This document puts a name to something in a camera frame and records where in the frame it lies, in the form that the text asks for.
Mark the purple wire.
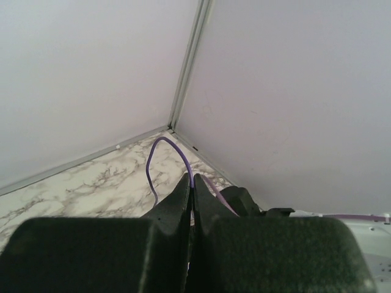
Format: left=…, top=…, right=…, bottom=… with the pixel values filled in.
left=145, top=137, right=195, bottom=207

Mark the right aluminium corner post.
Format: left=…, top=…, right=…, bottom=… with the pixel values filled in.
left=167, top=0, right=213, bottom=132

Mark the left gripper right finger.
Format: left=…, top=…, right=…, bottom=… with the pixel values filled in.
left=186, top=175, right=376, bottom=292

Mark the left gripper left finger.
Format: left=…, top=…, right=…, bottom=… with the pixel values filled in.
left=1, top=175, right=191, bottom=292

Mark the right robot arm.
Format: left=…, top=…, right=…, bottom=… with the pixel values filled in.
left=217, top=186, right=377, bottom=292

